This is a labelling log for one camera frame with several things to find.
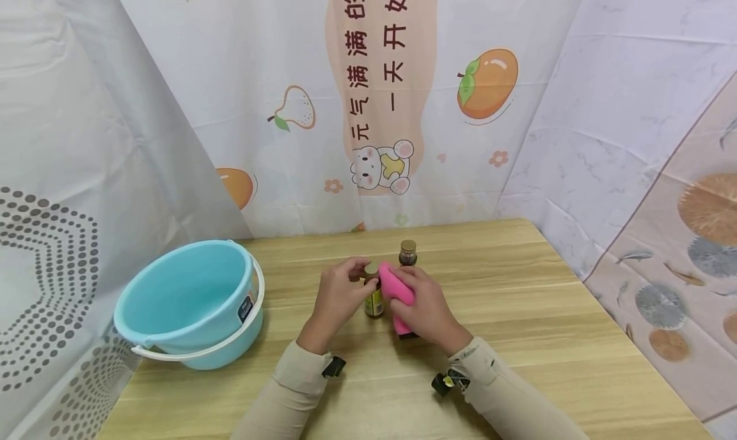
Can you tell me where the person's left hand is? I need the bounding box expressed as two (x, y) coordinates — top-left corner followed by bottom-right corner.
(296, 256), (379, 356)

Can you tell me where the person's right hand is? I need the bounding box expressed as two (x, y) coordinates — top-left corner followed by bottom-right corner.
(388, 265), (474, 358)

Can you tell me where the pink cloth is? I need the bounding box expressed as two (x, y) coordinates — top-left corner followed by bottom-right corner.
(377, 262), (420, 339)

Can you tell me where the brown bottle with yellow label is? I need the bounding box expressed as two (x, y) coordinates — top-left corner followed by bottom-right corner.
(363, 263), (386, 319)

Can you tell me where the person's left forearm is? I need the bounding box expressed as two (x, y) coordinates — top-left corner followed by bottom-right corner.
(230, 340), (336, 440)

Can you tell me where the person's right forearm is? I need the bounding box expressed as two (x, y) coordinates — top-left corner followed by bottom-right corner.
(449, 336), (591, 440)

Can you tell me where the light blue plastic bucket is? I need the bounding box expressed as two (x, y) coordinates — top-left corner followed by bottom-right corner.
(113, 239), (265, 371)

